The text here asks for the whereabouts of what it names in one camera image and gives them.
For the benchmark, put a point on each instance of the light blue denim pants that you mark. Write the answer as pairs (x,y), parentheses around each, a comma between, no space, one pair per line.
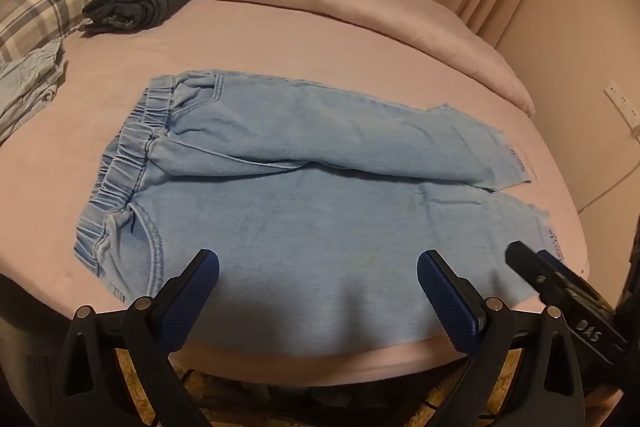
(300,227)

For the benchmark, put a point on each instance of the pale striped cloth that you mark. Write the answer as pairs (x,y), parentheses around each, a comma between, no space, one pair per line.
(25,87)

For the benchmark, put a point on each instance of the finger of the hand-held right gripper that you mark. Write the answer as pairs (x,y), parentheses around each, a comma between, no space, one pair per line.
(560,264)
(530,264)

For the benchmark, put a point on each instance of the white power strip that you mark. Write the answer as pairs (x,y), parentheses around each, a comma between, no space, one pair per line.
(622,104)

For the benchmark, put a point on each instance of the plaid pillow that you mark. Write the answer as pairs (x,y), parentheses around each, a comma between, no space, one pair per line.
(45,2)

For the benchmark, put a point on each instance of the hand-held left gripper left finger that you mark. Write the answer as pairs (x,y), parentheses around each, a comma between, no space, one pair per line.
(192,297)

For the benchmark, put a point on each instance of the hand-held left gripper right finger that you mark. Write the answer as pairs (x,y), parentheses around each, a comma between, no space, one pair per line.
(445,302)

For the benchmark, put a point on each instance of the tan shaggy rug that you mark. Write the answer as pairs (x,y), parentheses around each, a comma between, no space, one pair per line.
(435,402)

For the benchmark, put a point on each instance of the bed with pink sheet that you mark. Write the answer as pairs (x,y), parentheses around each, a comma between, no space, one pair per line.
(300,37)

